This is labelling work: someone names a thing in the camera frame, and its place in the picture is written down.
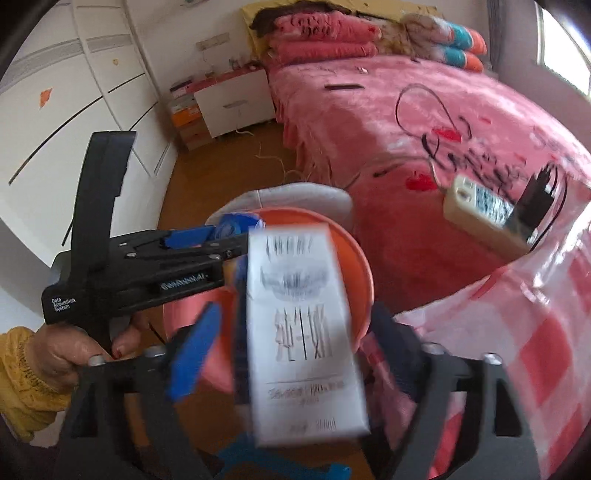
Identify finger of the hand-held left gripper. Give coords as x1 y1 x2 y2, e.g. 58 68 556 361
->
203 235 251 274
159 225 216 251

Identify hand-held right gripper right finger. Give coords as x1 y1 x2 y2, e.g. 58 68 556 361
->
369 302 541 480

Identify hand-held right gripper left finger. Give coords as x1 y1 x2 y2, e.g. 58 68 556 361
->
55 302 222 480

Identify orange bin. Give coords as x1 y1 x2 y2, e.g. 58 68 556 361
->
161 208 375 394

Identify black white milk carton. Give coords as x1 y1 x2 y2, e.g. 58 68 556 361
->
233 224 370 446

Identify person's left forearm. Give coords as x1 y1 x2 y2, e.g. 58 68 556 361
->
0 325 73 442

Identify person's left hand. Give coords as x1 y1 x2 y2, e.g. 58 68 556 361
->
34 314 151 371

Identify brown cardboard box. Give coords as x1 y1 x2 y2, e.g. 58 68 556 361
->
178 124 207 151

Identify orange cardboard box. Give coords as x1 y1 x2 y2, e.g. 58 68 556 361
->
170 107 205 133

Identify white nightstand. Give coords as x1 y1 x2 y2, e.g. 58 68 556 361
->
193 69 279 139

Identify pink white checkered tablecloth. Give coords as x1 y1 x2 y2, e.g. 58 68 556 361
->
360 217 591 480

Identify white power strip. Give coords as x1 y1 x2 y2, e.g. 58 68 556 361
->
443 174 533 253

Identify bed with pink blanket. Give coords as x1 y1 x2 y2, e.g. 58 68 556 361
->
268 51 591 315

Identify white wardrobe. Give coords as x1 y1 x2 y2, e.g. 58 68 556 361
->
0 0 177 269

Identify black device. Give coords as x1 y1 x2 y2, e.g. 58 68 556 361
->
505 161 570 241

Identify pink pillow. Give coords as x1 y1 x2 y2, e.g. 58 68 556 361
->
276 11 385 43
267 38 382 66

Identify beige floral pillow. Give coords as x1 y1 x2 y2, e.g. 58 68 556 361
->
382 17 417 59

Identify colourful folded quilt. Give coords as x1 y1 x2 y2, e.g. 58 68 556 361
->
438 46 486 73

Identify colourful striped pillows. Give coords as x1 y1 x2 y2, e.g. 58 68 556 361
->
405 13 486 52

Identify window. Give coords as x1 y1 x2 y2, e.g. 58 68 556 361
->
538 4 591 103

